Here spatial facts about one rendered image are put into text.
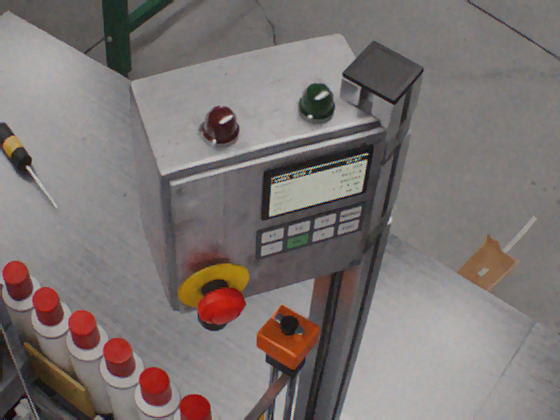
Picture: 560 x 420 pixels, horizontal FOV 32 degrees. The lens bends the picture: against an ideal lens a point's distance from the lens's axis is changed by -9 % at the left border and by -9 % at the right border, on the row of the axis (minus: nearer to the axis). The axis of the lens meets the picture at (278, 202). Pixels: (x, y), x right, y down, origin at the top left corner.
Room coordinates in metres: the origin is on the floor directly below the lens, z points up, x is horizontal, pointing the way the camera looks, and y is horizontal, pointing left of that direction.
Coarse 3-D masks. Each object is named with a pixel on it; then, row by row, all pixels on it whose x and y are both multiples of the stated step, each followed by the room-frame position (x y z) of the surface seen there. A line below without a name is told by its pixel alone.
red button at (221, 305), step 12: (204, 288) 0.41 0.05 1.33; (216, 288) 0.41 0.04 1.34; (228, 288) 0.41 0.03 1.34; (204, 300) 0.40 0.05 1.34; (216, 300) 0.39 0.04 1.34; (228, 300) 0.40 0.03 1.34; (240, 300) 0.40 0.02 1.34; (204, 312) 0.39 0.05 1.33; (216, 312) 0.39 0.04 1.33; (228, 312) 0.39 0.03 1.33; (240, 312) 0.40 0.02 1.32
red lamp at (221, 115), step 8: (208, 112) 0.45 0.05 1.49; (216, 112) 0.45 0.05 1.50; (224, 112) 0.45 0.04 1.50; (232, 112) 0.45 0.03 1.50; (208, 120) 0.44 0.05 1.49; (216, 120) 0.44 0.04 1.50; (224, 120) 0.44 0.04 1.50; (232, 120) 0.45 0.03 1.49; (208, 128) 0.44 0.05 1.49; (216, 128) 0.44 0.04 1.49; (224, 128) 0.44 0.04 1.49; (232, 128) 0.44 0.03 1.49; (208, 136) 0.44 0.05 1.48; (216, 136) 0.44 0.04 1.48; (224, 136) 0.44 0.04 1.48; (232, 136) 0.44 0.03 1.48; (208, 144) 0.44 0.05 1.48; (216, 144) 0.44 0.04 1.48; (224, 144) 0.44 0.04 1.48; (232, 144) 0.44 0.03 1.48
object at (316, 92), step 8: (312, 88) 0.48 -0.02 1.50; (320, 88) 0.48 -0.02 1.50; (328, 88) 0.48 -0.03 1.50; (304, 96) 0.47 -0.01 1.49; (312, 96) 0.47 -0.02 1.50; (320, 96) 0.47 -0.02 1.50; (328, 96) 0.47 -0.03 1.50; (304, 104) 0.47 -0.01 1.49; (312, 104) 0.47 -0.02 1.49; (320, 104) 0.47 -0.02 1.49; (328, 104) 0.47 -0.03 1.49; (304, 112) 0.47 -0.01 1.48; (312, 112) 0.47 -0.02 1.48; (320, 112) 0.47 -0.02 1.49; (328, 112) 0.47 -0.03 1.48; (304, 120) 0.47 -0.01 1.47; (312, 120) 0.46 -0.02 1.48; (320, 120) 0.46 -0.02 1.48; (328, 120) 0.47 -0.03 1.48
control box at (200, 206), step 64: (256, 64) 0.52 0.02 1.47; (320, 64) 0.52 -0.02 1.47; (192, 128) 0.45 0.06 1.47; (256, 128) 0.46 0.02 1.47; (320, 128) 0.46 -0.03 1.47; (384, 128) 0.47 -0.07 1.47; (192, 192) 0.41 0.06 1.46; (256, 192) 0.43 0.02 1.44; (192, 256) 0.41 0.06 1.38; (320, 256) 0.45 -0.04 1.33
